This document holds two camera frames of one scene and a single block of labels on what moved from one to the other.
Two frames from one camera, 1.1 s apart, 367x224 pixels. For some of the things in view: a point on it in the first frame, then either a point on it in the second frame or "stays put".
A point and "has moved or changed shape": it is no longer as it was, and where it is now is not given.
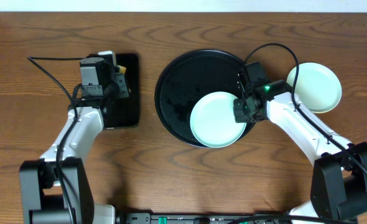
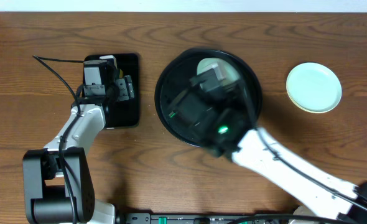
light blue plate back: x=213 y=120 has moved or changed shape
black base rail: x=203 y=218 stays put
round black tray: x=189 y=77 stays put
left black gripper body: x=121 y=81 stays put
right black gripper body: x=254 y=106 → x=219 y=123
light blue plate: x=318 y=87 stays put
